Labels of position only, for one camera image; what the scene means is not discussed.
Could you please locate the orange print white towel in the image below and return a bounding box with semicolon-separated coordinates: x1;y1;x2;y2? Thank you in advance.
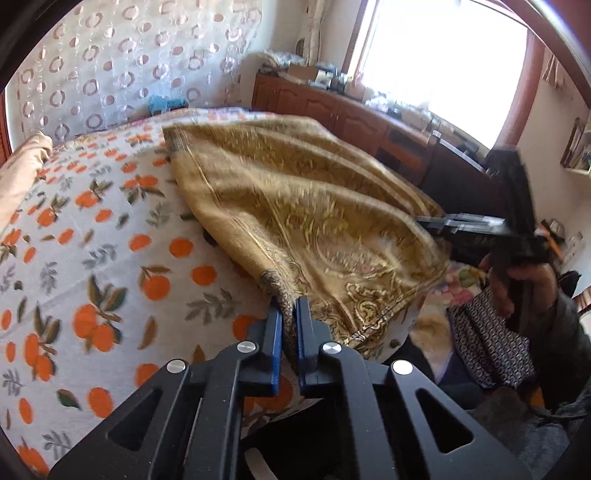
1;109;280;479

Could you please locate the white circle pattern curtain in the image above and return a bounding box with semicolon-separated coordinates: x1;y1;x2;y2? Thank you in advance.
5;1;263;147

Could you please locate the black white patterned garment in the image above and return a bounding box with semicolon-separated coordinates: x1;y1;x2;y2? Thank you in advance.
447;288;534;389

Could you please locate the blue tissue box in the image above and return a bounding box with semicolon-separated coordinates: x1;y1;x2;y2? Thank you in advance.
148;95;188;116

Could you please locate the wooden wardrobe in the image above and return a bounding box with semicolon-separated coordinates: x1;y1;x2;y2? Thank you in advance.
0;93;12;165

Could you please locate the floral bed blanket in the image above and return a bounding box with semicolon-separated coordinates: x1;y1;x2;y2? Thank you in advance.
375;262;485;381

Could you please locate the person's right hand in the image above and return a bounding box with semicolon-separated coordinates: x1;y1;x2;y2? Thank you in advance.
479;255;558;318

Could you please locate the wooden side cabinet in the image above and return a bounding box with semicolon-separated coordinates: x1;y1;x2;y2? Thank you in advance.
250;73;491;186

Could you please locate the cardboard box on cabinet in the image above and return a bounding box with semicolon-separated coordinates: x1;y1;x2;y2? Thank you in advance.
287;64;318;83

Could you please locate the golden patterned scarf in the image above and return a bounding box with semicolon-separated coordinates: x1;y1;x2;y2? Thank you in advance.
163;114;449;359

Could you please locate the folded patterned cloth stack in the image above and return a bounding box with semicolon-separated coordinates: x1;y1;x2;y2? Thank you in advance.
259;49;307;70

